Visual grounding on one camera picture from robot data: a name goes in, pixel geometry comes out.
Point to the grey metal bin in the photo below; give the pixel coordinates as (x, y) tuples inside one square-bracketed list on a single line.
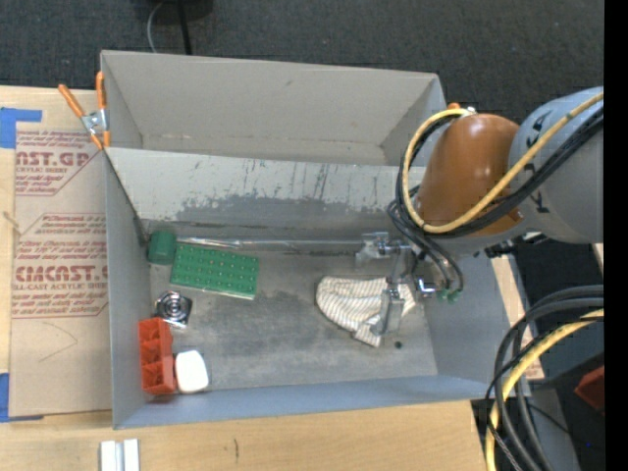
[(294, 341)]

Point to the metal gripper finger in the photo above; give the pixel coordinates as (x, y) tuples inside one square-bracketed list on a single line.
[(375, 247), (391, 309)]

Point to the clear plastic rod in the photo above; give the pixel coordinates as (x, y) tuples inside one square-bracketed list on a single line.
[(275, 245)]

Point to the green studded flat block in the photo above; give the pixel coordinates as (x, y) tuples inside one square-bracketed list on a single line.
[(216, 270)]

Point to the black cylinder on white bracket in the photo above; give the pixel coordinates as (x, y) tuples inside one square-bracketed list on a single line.
[(498, 249)]

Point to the white striped cloth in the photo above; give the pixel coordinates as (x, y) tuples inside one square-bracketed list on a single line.
[(346, 299)]

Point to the brown cardboard board, red print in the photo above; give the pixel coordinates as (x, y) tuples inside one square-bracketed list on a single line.
[(59, 312)]

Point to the white rounded block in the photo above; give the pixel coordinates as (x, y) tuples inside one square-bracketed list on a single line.
[(191, 372)]

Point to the shiny square metal piece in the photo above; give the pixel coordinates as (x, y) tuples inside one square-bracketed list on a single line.
[(173, 308)]

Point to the red-orange block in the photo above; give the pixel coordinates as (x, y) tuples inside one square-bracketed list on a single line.
[(157, 356)]

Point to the dark green cylinder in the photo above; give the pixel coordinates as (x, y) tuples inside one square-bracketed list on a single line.
[(162, 247)]

